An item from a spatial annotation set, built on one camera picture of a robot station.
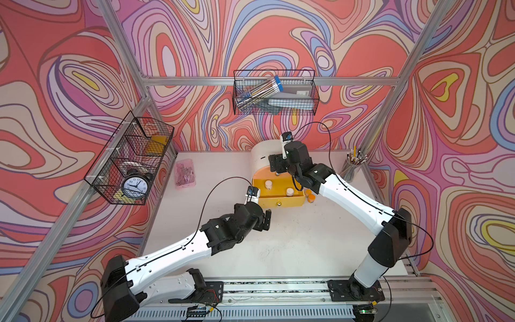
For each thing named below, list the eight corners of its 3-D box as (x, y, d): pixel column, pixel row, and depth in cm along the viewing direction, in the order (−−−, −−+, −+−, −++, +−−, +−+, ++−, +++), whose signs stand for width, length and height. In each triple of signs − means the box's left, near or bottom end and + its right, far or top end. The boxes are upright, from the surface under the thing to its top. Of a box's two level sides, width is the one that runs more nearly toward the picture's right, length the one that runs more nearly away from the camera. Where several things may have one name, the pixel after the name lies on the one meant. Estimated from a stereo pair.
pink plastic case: (176, 191, 106) (174, 188, 104) (176, 163, 120) (174, 160, 117) (196, 187, 108) (195, 183, 106) (194, 160, 121) (192, 156, 119)
